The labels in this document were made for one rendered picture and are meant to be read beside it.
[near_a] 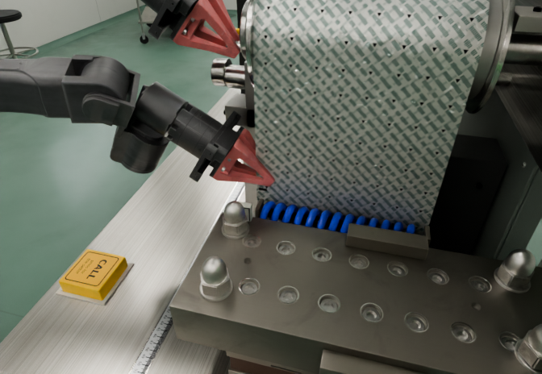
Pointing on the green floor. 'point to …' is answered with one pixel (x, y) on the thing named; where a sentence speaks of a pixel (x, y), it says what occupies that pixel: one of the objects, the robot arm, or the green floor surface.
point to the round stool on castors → (9, 36)
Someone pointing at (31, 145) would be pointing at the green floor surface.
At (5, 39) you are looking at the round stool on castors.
